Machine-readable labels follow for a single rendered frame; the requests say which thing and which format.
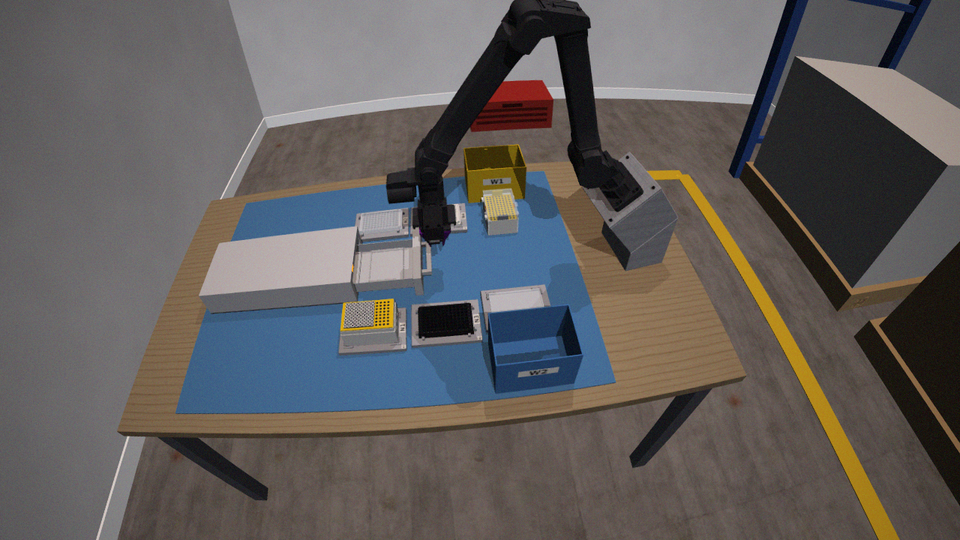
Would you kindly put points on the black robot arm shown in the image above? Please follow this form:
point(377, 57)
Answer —
point(521, 29)

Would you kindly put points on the blue open-top bin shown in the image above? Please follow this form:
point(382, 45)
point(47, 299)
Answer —
point(543, 334)

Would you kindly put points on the blue bench mat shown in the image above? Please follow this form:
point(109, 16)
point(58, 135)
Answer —
point(286, 360)

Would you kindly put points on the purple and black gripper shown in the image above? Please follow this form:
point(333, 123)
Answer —
point(446, 226)

